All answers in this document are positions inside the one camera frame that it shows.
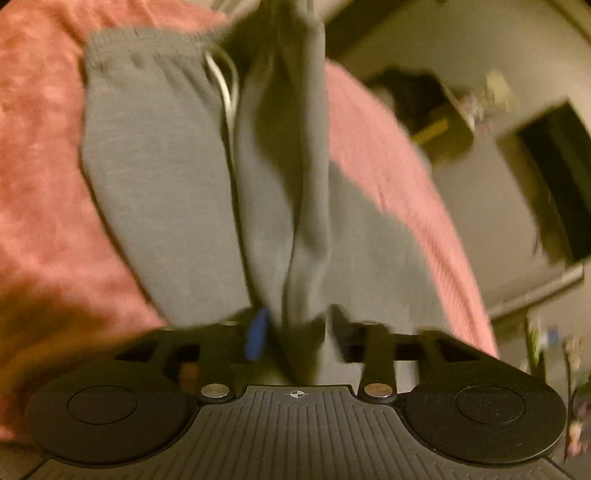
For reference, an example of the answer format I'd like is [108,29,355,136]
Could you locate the wall mounted television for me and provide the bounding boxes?
[517,101,590,261]

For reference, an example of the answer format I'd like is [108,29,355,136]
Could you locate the black garment on table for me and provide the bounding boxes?
[363,67,448,134]

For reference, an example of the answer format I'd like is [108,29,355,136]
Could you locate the flower bouquet on table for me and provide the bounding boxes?
[460,69,514,135]

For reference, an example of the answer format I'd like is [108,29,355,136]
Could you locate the white round side table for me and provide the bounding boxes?
[411,86,475,166]

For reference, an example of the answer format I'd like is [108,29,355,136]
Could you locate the pink ribbed bedspread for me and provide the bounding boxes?
[1,1,497,444]

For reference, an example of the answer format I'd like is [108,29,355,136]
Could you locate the white drawstring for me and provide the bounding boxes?
[204,47,239,138]

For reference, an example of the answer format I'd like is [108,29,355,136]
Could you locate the grey sweatpants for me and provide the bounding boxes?
[82,1,449,385]

